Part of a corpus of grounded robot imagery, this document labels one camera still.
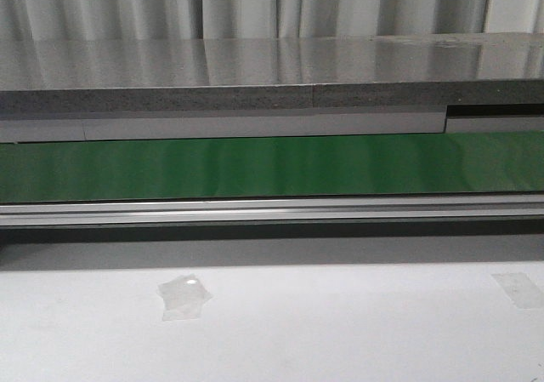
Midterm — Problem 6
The crumpled clear tape patch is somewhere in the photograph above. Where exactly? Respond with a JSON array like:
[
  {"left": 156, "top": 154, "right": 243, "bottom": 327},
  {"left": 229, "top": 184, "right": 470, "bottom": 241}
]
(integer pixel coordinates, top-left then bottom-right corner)
[{"left": 157, "top": 274, "right": 213, "bottom": 322}]

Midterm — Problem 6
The green conveyor belt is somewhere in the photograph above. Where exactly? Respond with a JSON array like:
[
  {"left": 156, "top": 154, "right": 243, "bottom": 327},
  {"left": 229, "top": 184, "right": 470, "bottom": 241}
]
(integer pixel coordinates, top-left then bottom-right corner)
[{"left": 1, "top": 132, "right": 543, "bottom": 203}]

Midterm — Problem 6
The grey granite slab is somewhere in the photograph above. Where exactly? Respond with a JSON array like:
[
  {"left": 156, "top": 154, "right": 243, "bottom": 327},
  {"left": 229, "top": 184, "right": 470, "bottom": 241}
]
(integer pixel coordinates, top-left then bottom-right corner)
[{"left": 1, "top": 33, "right": 543, "bottom": 119}]

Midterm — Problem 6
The grey panel under slab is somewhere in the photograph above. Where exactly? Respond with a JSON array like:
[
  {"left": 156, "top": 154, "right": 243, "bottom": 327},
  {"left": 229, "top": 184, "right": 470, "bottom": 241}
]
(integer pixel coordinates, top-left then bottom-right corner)
[{"left": 1, "top": 104, "right": 543, "bottom": 143}]

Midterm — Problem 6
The flat clear tape strip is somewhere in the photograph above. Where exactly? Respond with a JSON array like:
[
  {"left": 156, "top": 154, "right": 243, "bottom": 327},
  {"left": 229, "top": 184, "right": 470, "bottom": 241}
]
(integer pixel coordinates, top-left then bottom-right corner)
[{"left": 492, "top": 273, "right": 543, "bottom": 310}]

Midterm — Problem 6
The white pleated curtain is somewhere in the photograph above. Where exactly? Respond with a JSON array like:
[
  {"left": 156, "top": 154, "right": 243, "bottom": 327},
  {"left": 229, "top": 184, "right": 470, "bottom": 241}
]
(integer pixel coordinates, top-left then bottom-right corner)
[{"left": 1, "top": 0, "right": 543, "bottom": 41}]

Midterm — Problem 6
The aluminium conveyor side rail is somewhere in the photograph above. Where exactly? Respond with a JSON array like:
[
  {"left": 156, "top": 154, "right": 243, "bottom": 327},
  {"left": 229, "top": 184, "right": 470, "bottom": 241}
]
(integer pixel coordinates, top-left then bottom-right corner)
[{"left": 1, "top": 193, "right": 543, "bottom": 228}]

